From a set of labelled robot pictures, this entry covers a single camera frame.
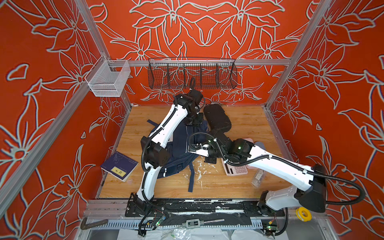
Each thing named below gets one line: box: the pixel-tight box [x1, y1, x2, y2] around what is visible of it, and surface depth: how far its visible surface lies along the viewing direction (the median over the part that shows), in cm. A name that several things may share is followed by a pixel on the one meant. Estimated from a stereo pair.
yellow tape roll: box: [296, 207, 312, 222], surface depth 71 cm
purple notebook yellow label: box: [100, 151, 139, 183], surface depth 87 cm
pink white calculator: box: [221, 158, 248, 176], surface depth 85 cm
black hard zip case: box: [203, 103, 232, 135], surface depth 105 cm
